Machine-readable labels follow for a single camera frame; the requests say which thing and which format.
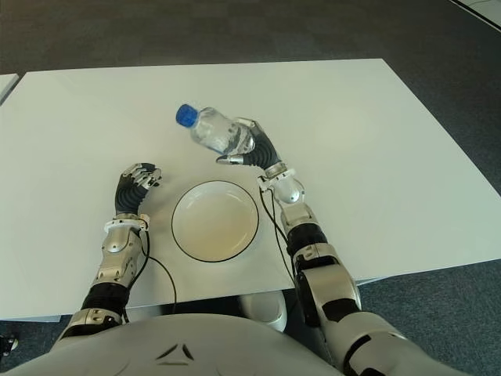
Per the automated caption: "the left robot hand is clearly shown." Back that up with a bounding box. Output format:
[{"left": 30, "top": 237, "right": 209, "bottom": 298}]
[{"left": 113, "top": 162, "right": 164, "bottom": 216}]

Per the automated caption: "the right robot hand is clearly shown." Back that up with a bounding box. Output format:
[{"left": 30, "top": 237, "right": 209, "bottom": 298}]
[{"left": 214, "top": 116, "right": 283, "bottom": 170}]

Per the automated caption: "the clear water bottle blue cap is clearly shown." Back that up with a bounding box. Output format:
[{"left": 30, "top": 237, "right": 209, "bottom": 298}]
[{"left": 175, "top": 103, "right": 258, "bottom": 155}]

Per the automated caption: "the white plate black rim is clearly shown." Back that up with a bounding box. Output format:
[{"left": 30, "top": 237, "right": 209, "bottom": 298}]
[{"left": 171, "top": 179, "right": 259, "bottom": 262}]

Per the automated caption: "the white round base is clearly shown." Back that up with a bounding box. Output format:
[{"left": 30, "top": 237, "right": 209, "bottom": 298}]
[{"left": 238, "top": 291, "right": 289, "bottom": 334}]

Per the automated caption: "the white side table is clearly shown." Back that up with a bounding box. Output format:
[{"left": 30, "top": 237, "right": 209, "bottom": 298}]
[{"left": 0, "top": 73, "right": 20, "bottom": 107}]

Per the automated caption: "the grey robot torso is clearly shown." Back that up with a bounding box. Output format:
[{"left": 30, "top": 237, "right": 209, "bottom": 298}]
[{"left": 0, "top": 313, "right": 470, "bottom": 376}]

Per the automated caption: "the black caster stand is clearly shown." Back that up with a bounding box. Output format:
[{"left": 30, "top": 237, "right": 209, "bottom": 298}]
[{"left": 0, "top": 332, "right": 20, "bottom": 357}]

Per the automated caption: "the white flat panel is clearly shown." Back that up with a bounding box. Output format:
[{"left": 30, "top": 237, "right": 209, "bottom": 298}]
[{"left": 449, "top": 0, "right": 501, "bottom": 28}]

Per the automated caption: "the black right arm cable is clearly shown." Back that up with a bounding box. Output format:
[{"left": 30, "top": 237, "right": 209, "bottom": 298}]
[{"left": 258, "top": 178, "right": 301, "bottom": 283}]

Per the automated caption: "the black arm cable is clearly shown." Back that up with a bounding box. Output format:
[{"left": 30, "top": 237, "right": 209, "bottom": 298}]
[
  {"left": 258, "top": 178, "right": 301, "bottom": 283},
  {"left": 123, "top": 229, "right": 178, "bottom": 324}
]

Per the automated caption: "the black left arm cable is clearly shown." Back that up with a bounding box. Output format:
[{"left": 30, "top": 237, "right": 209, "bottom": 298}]
[{"left": 123, "top": 229, "right": 178, "bottom": 324}]

